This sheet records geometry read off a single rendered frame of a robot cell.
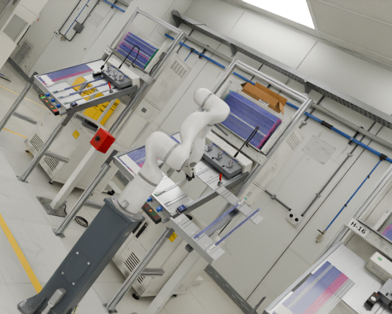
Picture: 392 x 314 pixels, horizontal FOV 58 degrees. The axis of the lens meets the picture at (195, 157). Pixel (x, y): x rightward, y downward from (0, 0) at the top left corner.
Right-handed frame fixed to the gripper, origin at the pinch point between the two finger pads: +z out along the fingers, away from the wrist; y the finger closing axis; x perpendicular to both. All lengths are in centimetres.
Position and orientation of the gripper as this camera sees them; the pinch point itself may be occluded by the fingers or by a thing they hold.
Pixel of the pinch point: (189, 177)
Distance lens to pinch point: 246.5
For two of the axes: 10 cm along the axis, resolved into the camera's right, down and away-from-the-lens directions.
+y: -6.5, -5.3, 5.5
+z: 0.3, 7.0, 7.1
